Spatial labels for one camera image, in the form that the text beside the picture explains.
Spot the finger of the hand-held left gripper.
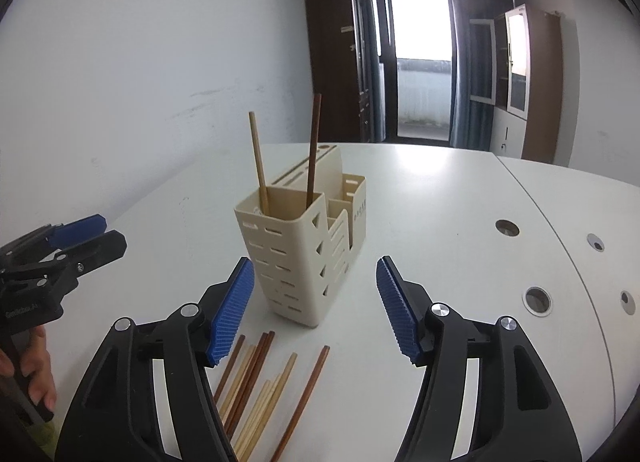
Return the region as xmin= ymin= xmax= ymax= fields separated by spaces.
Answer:
xmin=10 ymin=214 xmax=108 ymax=264
xmin=30 ymin=229 xmax=128 ymax=304

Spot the brown cabinet with glass doors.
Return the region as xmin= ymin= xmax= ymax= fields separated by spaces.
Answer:
xmin=469 ymin=4 xmax=564 ymax=166

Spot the light wooden chopstick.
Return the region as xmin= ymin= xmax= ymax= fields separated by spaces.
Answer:
xmin=248 ymin=111 xmax=269 ymax=216

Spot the person's left hand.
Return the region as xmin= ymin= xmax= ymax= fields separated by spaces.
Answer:
xmin=0 ymin=326 xmax=57 ymax=409

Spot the cream plastic utensil holder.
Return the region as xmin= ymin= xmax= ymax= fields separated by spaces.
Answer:
xmin=234 ymin=144 xmax=368 ymax=328

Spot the glass balcony door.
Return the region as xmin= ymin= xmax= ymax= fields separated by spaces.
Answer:
xmin=381 ymin=0 xmax=455 ymax=147

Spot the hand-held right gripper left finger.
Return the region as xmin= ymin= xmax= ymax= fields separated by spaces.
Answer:
xmin=54 ymin=257 xmax=256 ymax=462

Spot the pile of wooden chopsticks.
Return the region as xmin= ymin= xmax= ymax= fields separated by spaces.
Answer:
xmin=212 ymin=330 xmax=299 ymax=462

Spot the dark brown wardrobe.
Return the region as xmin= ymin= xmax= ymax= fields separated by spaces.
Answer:
xmin=305 ymin=0 xmax=374 ymax=144

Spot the person's green clothing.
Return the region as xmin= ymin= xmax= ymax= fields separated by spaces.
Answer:
xmin=20 ymin=419 xmax=59 ymax=459

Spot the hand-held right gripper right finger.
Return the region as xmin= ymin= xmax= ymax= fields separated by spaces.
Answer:
xmin=375 ymin=256 xmax=583 ymax=462

